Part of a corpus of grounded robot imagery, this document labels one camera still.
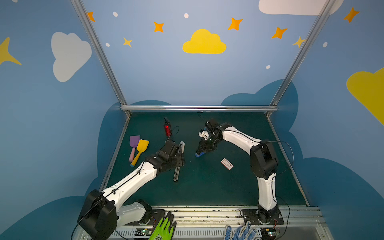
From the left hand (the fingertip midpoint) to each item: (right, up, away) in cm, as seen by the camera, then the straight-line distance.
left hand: (183, 160), depth 83 cm
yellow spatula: (-30, +5, +18) cm, 35 cm away
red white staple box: (+27, -5, +11) cm, 30 cm away
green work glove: (-8, -30, -12) cm, 34 cm away
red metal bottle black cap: (-12, +18, +16) cm, 27 cm away
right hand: (+11, +5, +9) cm, 15 cm away
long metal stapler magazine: (-4, -7, +6) cm, 10 cm away
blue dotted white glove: (+31, -31, -13) cm, 46 cm away
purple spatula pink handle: (-36, +8, +20) cm, 42 cm away
